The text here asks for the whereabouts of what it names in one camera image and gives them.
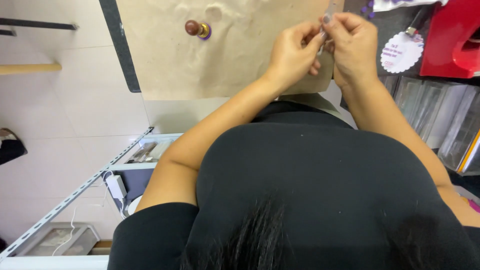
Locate person's left hand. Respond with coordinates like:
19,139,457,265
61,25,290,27
264,20,328,95

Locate person's right hand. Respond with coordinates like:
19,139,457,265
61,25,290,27
320,11,379,89

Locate purple wax beads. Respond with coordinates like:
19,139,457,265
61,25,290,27
360,0,376,20

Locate white scalloped round tag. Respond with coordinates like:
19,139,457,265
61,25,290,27
380,31,425,74

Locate white bag of purple beads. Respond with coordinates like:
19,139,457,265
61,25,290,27
373,0,449,12

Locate brown kraft paper sheet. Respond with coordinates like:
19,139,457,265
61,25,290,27
115,0,345,101

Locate red plastic machine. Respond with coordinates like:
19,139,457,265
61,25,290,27
419,0,480,79

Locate clear plastic drawer unit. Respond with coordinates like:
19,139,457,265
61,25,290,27
379,75,480,176

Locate person's black shirt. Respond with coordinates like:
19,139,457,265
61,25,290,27
107,100,480,270

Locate white round bowl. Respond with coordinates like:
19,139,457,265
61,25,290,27
127,194,144,217

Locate white power adapter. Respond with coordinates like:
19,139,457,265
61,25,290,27
105,174,128,202

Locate black metal bar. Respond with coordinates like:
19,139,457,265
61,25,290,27
0,17,79,37

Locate white metal shelf rack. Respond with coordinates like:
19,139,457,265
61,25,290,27
0,127,184,270

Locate wooden pole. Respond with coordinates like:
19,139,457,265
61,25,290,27
0,62,63,76

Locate clear plastic storage box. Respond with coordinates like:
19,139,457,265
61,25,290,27
16,222,101,257

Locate metal spoon with black handle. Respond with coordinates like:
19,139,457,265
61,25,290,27
404,7,433,37

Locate wooden handle wax seal stamp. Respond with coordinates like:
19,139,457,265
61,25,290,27
184,19,211,40

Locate white cable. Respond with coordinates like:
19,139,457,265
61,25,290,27
52,170,130,257

